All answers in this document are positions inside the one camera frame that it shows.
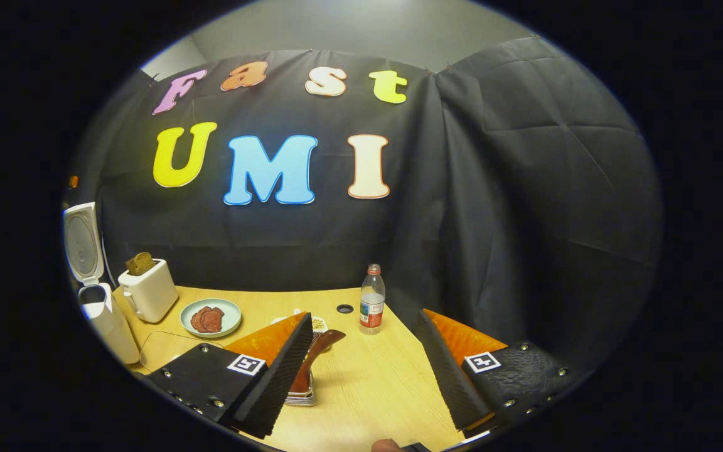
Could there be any clear plastic water bottle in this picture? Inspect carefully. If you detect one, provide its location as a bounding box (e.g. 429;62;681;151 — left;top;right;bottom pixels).
359;264;387;335

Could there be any dark wooden spoon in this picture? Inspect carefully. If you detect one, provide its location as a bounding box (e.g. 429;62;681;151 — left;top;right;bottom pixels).
288;329;346;395

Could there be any metal wire chopstick holder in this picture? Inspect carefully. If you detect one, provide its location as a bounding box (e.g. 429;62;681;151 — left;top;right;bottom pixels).
284;370;318;407

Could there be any white divided tray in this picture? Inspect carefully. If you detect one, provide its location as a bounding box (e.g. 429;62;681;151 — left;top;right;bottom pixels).
272;308;331;352

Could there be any grey power cable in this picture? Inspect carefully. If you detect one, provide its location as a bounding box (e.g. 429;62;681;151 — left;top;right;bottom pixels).
102;232;117;286

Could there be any black backdrop cloth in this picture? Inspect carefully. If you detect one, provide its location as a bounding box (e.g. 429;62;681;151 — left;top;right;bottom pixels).
63;36;663;377

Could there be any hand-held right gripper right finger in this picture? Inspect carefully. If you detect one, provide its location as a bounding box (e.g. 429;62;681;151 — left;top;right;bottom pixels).
414;308;581;434

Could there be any pale green plate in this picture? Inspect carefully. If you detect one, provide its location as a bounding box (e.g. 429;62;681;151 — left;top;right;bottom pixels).
179;298;242;339

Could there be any white rice cooker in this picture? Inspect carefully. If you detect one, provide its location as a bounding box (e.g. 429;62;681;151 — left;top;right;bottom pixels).
63;202;141;365

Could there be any white toaster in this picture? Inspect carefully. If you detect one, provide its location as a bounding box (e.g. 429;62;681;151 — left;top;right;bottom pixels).
117;259;179;324

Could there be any clear glass dish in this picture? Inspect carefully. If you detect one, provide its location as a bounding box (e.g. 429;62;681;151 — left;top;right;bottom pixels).
139;331;224;374

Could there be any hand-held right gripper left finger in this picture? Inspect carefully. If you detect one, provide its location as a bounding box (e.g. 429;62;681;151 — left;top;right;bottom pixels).
146;311;314;440

